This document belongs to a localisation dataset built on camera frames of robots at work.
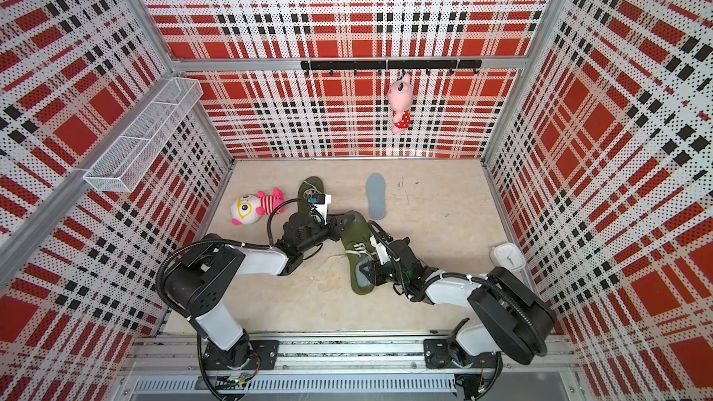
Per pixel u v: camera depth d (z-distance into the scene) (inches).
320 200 31.0
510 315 17.0
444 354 29.1
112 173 26.6
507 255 34.8
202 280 18.8
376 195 44.0
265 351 29.0
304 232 28.8
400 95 35.7
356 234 33.9
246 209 37.7
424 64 34.8
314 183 42.8
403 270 26.5
